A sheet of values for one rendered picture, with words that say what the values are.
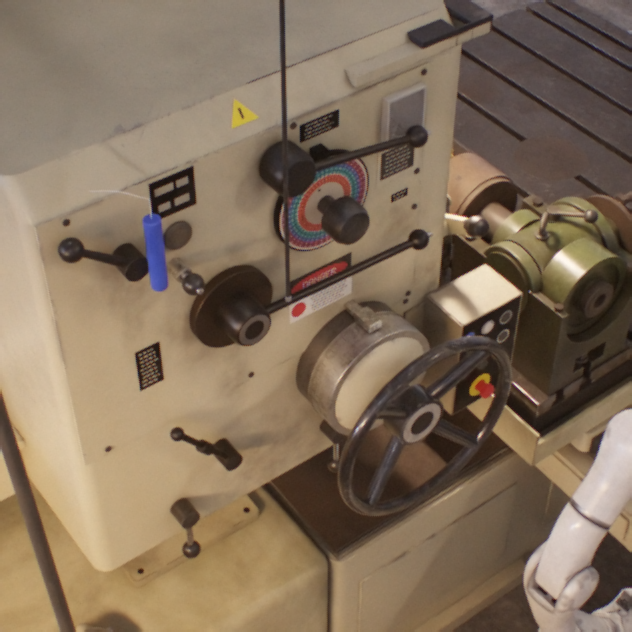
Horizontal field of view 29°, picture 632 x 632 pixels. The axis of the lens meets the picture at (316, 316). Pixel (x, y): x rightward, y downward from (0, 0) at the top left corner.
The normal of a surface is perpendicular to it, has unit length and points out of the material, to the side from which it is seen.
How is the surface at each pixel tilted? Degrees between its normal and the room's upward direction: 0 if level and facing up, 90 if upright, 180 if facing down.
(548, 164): 0
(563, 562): 75
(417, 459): 0
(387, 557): 90
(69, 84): 0
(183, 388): 90
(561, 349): 90
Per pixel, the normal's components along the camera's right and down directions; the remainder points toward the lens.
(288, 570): 0.00, -0.72
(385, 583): 0.59, 0.56
